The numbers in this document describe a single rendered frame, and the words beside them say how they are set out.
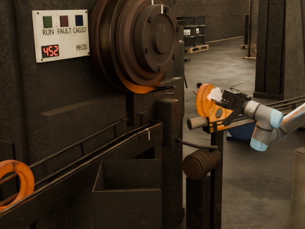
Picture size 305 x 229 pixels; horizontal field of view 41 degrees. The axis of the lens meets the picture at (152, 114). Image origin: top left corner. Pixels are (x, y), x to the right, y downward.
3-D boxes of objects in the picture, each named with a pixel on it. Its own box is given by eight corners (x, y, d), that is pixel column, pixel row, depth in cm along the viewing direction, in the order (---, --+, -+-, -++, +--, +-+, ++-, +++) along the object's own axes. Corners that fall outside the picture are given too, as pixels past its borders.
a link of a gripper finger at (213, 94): (207, 84, 189) (225, 91, 184) (204, 96, 191) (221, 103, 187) (204, 85, 186) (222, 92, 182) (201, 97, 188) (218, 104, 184)
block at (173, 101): (154, 146, 211) (153, 100, 205) (163, 141, 217) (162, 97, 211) (172, 149, 205) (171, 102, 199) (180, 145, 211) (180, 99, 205)
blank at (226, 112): (213, 133, 218) (217, 134, 215) (199, 111, 211) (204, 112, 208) (233, 113, 221) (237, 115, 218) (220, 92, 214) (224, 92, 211)
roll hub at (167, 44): (134, 76, 166) (131, 4, 159) (170, 67, 188) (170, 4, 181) (145, 77, 163) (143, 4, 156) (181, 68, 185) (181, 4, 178)
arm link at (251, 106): (257, 117, 182) (250, 121, 176) (248, 113, 185) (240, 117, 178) (262, 102, 180) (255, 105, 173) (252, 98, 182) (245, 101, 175)
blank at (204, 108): (194, 88, 183) (201, 88, 181) (209, 79, 195) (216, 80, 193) (196, 121, 188) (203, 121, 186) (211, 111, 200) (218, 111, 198)
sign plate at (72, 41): (36, 62, 148) (31, 10, 144) (86, 55, 169) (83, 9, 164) (40, 62, 147) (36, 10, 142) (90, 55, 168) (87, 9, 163)
